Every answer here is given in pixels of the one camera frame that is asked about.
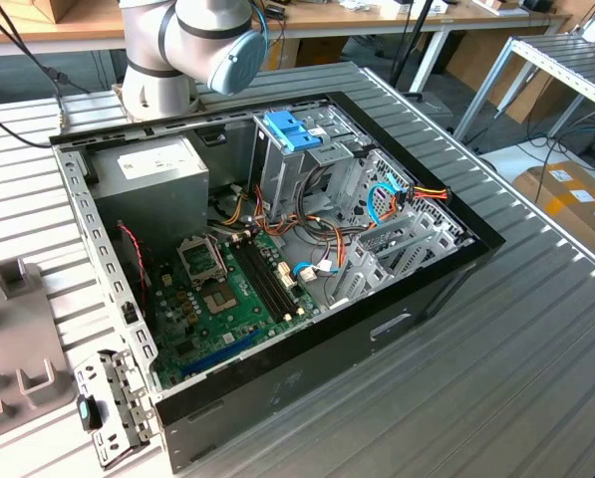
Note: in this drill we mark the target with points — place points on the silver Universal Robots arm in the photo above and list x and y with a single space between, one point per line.
147 74

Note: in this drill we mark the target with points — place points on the metal disk bay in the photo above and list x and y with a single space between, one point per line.
372 274

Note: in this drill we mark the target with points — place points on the black RAM slot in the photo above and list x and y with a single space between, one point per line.
272 276
259 281

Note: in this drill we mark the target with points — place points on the metal drive cage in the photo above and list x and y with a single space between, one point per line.
282 174

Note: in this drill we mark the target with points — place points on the CPU socket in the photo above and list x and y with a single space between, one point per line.
219 300

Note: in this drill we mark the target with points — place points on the blue plastic drive latch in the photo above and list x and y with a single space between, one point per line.
289 130

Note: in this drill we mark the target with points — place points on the green motherboard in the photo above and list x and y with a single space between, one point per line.
212 333

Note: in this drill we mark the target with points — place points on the blue expansion slot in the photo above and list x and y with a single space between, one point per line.
222 353

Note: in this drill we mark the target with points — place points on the open black PC case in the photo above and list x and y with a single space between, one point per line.
302 388

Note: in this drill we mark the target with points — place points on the grey power supply unit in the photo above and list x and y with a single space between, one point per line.
147 199

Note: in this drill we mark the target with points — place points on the black case fan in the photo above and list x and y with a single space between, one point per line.
135 284

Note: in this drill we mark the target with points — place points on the small brown cardboard box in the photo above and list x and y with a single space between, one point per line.
322 52

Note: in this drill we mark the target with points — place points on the long wooden desk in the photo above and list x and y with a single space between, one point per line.
367 19

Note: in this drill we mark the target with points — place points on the large brown cardboard box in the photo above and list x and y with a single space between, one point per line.
481 55

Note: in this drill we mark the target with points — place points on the black teal case latch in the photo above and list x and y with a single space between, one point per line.
91 413

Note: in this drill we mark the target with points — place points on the labelled cardboard box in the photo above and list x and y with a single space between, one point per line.
566 209

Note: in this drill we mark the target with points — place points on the grey parts rack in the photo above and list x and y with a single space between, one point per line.
13 338

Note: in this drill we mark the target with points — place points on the brown angular cardboard box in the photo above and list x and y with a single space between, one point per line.
68 7

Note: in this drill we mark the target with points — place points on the metal frame slat table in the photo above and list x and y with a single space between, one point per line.
556 55

